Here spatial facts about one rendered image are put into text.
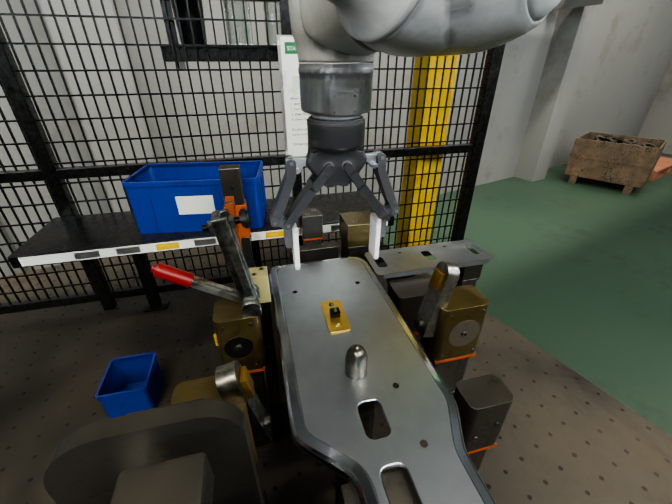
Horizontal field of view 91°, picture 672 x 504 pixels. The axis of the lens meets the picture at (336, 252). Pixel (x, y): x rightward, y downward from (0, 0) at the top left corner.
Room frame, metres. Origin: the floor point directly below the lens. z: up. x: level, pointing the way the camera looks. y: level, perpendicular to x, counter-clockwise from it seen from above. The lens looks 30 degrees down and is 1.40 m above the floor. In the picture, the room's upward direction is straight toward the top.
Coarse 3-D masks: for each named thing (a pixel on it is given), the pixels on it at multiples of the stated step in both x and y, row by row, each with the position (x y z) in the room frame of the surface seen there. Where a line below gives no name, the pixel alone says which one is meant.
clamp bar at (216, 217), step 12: (216, 216) 0.41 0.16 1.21; (228, 216) 0.42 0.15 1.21; (240, 216) 0.42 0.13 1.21; (204, 228) 0.41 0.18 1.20; (216, 228) 0.40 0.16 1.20; (228, 228) 0.40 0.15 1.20; (228, 240) 0.40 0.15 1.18; (228, 252) 0.40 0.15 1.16; (240, 252) 0.43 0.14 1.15; (228, 264) 0.40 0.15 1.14; (240, 264) 0.41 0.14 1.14; (240, 276) 0.40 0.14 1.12; (240, 288) 0.40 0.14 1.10; (252, 288) 0.41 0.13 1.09; (252, 300) 0.41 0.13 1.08
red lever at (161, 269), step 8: (160, 264) 0.39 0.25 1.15; (152, 272) 0.39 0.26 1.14; (160, 272) 0.39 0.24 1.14; (168, 272) 0.39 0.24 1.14; (176, 272) 0.40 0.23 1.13; (184, 272) 0.40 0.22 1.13; (168, 280) 0.39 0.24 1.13; (176, 280) 0.39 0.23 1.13; (184, 280) 0.39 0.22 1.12; (192, 280) 0.40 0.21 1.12; (200, 280) 0.41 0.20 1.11; (208, 280) 0.41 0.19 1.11; (200, 288) 0.40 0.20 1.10; (208, 288) 0.40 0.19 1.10; (216, 288) 0.41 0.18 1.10; (224, 288) 0.41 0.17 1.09; (232, 288) 0.42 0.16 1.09; (224, 296) 0.41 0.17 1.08; (232, 296) 0.41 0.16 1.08
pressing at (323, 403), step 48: (288, 288) 0.54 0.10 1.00; (336, 288) 0.54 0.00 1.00; (288, 336) 0.41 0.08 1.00; (336, 336) 0.41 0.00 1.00; (384, 336) 0.41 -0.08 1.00; (288, 384) 0.31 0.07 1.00; (336, 384) 0.31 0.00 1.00; (384, 384) 0.31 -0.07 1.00; (432, 384) 0.31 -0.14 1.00; (336, 432) 0.24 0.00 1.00; (432, 432) 0.24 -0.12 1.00; (432, 480) 0.19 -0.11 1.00; (480, 480) 0.19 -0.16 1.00
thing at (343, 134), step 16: (320, 128) 0.42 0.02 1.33; (336, 128) 0.42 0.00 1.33; (352, 128) 0.42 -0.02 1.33; (320, 144) 0.42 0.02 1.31; (336, 144) 0.42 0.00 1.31; (352, 144) 0.42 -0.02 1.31; (320, 160) 0.44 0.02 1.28; (336, 160) 0.44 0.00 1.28; (352, 160) 0.45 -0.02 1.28; (336, 176) 0.44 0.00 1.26
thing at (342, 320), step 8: (328, 304) 0.49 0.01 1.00; (336, 304) 0.49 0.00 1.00; (328, 312) 0.46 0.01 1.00; (336, 312) 0.45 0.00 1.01; (344, 312) 0.46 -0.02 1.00; (328, 320) 0.44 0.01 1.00; (336, 320) 0.44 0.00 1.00; (344, 320) 0.44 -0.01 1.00; (328, 328) 0.42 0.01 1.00; (336, 328) 0.42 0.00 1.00; (344, 328) 0.42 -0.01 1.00
